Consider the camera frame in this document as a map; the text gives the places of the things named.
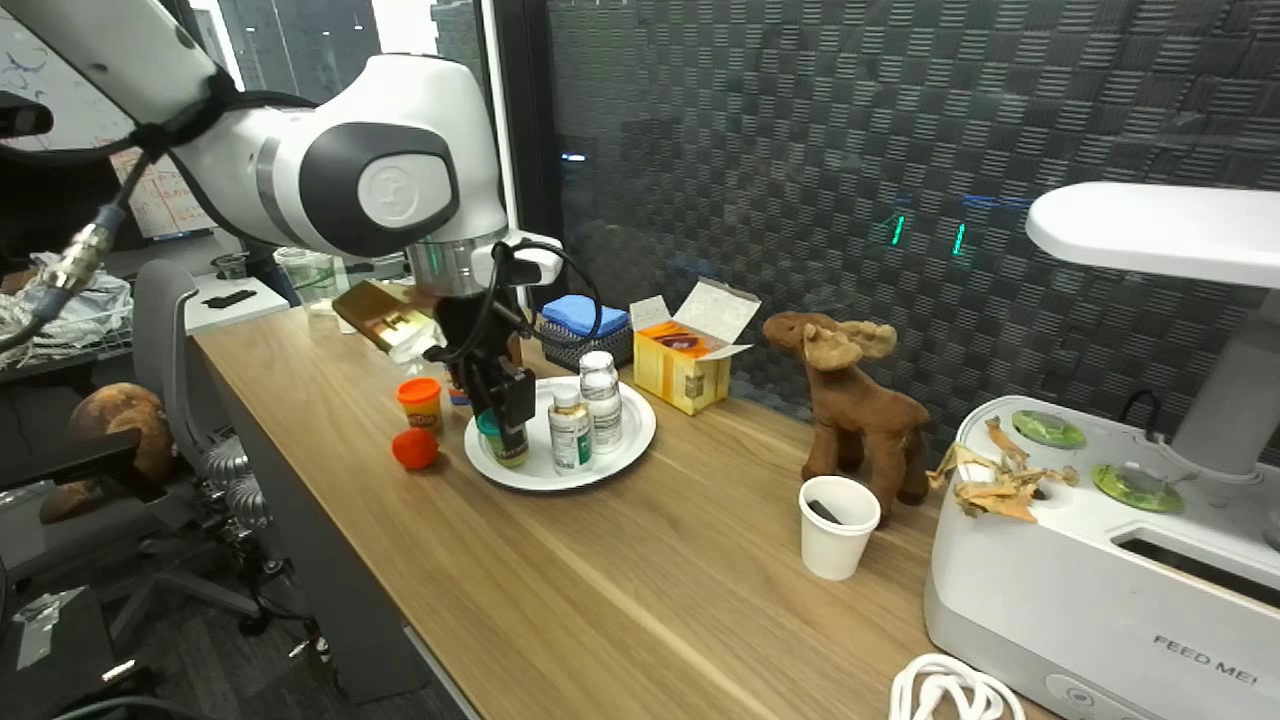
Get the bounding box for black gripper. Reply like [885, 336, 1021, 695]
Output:
[435, 289, 540, 463]

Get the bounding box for small tub teal lid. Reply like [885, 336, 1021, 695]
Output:
[475, 404, 530, 468]

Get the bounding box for yellow tub orange lid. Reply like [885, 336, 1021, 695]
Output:
[392, 373, 444, 434]

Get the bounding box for pill bottle green label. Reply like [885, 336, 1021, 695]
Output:
[545, 384, 595, 474]

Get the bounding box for pill bottle dark blue label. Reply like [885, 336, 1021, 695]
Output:
[585, 393, 626, 447]

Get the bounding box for white paper plate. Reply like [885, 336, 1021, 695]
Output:
[460, 373, 658, 495]

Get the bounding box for orange plush ball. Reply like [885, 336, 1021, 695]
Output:
[389, 422, 444, 474]

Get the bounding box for grey woven basket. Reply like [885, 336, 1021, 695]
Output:
[537, 315, 637, 377]

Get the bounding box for blue folded cloth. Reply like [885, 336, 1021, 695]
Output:
[537, 291, 631, 342]

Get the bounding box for open yellow cardboard box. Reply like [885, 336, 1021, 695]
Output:
[626, 276, 763, 420]

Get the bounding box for clear glass jar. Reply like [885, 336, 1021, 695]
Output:
[273, 242, 352, 309]

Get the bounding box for black office chair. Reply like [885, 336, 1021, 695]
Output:
[0, 250, 343, 711]

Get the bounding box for brown moose plush toy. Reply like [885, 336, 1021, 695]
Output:
[755, 309, 934, 508]

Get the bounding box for white foam cup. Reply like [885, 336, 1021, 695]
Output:
[795, 470, 885, 583]

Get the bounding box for brown round plush toy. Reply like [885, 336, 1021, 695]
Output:
[37, 378, 179, 529]

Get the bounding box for grey white cloth heap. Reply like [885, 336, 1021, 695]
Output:
[0, 257, 138, 377]

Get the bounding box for dried brown plant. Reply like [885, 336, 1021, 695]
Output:
[928, 410, 1081, 524]

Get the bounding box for green plant pod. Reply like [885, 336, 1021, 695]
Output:
[1008, 404, 1091, 450]
[1087, 455, 1187, 517]

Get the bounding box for white smart garden appliance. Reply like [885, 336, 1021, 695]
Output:
[921, 174, 1280, 720]

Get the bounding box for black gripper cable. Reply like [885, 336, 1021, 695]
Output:
[455, 236, 613, 393]

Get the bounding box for grey cable metal connector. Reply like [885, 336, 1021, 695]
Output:
[0, 182, 145, 342]

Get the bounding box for white coiled table cable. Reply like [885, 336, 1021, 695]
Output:
[885, 646, 1030, 720]

